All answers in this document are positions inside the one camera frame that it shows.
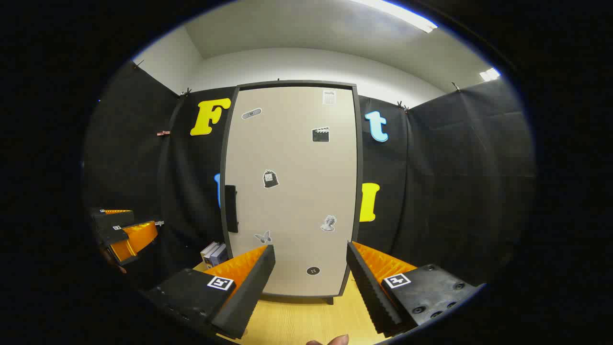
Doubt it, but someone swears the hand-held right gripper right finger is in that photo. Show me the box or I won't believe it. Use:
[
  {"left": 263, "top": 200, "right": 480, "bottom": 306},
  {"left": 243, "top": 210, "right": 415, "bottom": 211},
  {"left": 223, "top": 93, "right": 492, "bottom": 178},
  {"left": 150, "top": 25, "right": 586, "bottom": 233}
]
[{"left": 346, "top": 241, "right": 480, "bottom": 336}]

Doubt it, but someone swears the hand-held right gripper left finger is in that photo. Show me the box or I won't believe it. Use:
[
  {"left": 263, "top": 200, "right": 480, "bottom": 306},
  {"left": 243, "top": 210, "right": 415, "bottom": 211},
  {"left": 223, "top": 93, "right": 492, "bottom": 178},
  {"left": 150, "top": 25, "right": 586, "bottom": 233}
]
[{"left": 143, "top": 244, "right": 276, "bottom": 340}]

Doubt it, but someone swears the black door handle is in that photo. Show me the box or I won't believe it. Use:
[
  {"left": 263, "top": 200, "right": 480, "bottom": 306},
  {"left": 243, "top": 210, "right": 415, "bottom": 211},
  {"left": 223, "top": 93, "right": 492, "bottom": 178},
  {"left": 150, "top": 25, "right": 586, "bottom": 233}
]
[{"left": 225, "top": 184, "right": 239, "bottom": 234}]

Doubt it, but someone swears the beige cabinet door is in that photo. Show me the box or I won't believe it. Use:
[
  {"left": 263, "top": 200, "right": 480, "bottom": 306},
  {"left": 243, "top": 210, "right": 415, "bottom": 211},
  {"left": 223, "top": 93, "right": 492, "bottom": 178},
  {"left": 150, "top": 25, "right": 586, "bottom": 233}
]
[{"left": 224, "top": 85, "right": 359, "bottom": 297}]

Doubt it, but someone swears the dark grey cabinet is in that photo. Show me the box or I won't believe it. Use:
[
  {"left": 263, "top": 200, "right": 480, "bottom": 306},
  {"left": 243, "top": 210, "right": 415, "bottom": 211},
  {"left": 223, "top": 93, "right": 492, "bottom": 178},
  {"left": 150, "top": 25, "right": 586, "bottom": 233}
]
[{"left": 219, "top": 80, "right": 364, "bottom": 305}]

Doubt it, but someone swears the white book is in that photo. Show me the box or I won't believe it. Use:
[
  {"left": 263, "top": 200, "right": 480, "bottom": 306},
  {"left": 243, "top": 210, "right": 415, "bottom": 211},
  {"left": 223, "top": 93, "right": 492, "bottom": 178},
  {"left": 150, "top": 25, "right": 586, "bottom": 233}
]
[{"left": 200, "top": 241, "right": 219, "bottom": 268}]

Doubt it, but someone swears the black backdrop cloth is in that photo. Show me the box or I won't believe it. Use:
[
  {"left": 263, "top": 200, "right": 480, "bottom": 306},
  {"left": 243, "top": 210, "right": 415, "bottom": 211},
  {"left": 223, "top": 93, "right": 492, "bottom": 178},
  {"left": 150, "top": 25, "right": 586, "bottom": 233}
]
[{"left": 84, "top": 60, "right": 534, "bottom": 288}]

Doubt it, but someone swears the long ceiling light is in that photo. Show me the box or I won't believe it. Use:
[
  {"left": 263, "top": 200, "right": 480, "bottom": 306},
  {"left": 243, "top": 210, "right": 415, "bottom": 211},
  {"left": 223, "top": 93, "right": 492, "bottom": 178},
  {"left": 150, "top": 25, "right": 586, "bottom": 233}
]
[{"left": 353, "top": 0, "right": 438, "bottom": 34}]

